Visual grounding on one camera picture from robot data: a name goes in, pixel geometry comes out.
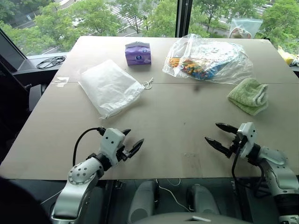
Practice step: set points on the white parked car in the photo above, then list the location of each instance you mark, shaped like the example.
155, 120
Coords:
78, 22

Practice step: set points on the purple tissue pack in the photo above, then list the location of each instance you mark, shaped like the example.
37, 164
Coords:
137, 54

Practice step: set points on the clear blue-top zip bag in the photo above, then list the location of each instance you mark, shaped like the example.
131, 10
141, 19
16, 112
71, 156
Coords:
245, 28

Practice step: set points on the grey rounded robot leg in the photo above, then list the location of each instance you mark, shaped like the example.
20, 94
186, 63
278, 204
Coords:
203, 200
142, 200

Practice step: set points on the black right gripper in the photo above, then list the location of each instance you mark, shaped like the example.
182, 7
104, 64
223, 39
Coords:
237, 144

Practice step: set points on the clear bag of colourful toys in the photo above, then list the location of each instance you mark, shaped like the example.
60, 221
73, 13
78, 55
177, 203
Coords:
203, 60

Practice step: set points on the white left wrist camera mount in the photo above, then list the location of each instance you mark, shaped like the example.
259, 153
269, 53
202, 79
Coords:
111, 142

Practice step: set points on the dark window frame post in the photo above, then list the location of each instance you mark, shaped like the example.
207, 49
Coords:
184, 18

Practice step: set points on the green folded towel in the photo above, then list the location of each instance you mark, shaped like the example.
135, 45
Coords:
250, 96

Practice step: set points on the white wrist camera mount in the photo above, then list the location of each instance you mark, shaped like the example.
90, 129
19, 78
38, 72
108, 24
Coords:
248, 135
111, 142

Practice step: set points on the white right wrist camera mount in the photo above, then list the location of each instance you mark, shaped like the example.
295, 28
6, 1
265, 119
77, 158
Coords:
248, 135

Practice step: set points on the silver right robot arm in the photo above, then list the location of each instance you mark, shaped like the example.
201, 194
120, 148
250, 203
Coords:
278, 172

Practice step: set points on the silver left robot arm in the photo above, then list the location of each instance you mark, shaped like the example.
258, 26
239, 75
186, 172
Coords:
77, 179

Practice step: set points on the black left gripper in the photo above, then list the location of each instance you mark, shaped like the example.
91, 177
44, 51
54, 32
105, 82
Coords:
122, 155

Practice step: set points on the black office chair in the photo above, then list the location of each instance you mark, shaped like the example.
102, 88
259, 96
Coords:
35, 95

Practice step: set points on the yellow cloth bundle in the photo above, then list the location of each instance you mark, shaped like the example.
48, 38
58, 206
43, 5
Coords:
287, 57

